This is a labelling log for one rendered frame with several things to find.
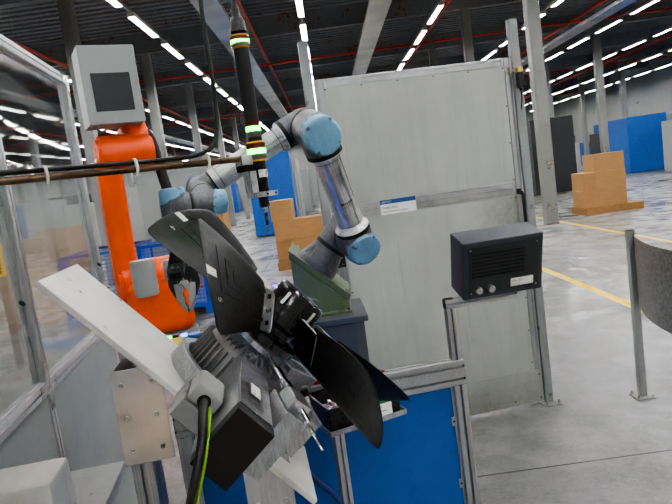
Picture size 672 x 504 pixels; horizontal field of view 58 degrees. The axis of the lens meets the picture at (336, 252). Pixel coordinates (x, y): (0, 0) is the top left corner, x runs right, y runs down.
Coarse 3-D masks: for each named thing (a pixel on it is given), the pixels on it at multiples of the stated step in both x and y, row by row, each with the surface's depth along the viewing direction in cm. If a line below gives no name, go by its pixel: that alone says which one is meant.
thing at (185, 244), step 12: (168, 216) 137; (192, 216) 141; (204, 216) 144; (216, 216) 148; (156, 228) 132; (168, 228) 134; (180, 228) 136; (192, 228) 138; (216, 228) 142; (228, 228) 146; (156, 240) 130; (168, 240) 132; (180, 240) 134; (192, 240) 135; (228, 240) 141; (180, 252) 132; (192, 252) 133; (240, 252) 140; (192, 264) 132; (252, 264) 139; (204, 276) 132
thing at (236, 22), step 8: (232, 8) 134; (232, 16) 135; (232, 24) 134; (240, 24) 134; (232, 32) 137; (240, 32) 137; (264, 160) 138; (264, 168) 138; (264, 176) 138; (264, 184) 138; (264, 200) 139
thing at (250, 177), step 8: (240, 160) 135; (248, 160) 136; (240, 168) 136; (248, 168) 135; (256, 168) 136; (248, 176) 136; (256, 176) 137; (248, 184) 137; (256, 184) 137; (248, 192) 138; (256, 192) 137; (264, 192) 137; (272, 192) 138
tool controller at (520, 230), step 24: (456, 240) 184; (480, 240) 180; (504, 240) 181; (528, 240) 182; (456, 264) 187; (480, 264) 182; (504, 264) 183; (528, 264) 185; (456, 288) 190; (480, 288) 183; (504, 288) 186; (528, 288) 188
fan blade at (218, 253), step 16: (208, 240) 108; (224, 240) 114; (208, 256) 105; (224, 256) 111; (240, 256) 117; (224, 272) 108; (240, 272) 114; (256, 272) 122; (224, 288) 107; (240, 288) 113; (256, 288) 120; (224, 304) 105; (240, 304) 112; (256, 304) 119; (224, 320) 104; (240, 320) 111; (256, 320) 119
